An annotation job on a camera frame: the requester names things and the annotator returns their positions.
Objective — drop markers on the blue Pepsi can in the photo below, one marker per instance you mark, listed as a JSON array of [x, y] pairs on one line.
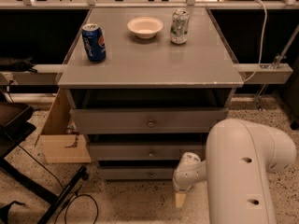
[[93, 41]]

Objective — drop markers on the grey middle drawer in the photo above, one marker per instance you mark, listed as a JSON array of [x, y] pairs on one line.
[[144, 151]]

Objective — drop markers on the brown cardboard panel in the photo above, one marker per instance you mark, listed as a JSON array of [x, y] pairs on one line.
[[59, 137]]

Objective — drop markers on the grey bottom drawer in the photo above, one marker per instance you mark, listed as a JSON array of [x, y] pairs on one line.
[[136, 173]]

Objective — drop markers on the grey drawer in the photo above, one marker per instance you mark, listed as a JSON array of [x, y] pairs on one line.
[[147, 120], [136, 173], [144, 151]]

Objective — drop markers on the grey drawer cabinet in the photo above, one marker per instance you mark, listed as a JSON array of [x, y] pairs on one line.
[[150, 101]]

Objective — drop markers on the white bowl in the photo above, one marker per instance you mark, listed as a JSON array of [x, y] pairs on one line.
[[145, 27]]

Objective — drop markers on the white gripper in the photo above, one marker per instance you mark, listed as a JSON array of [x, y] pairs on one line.
[[183, 187]]

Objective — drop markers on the silver green soda can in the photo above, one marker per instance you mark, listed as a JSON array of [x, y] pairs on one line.
[[179, 26]]

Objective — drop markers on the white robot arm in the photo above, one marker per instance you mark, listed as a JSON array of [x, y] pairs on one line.
[[239, 155]]

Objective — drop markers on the grey top drawer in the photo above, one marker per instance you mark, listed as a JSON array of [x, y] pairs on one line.
[[147, 120]]

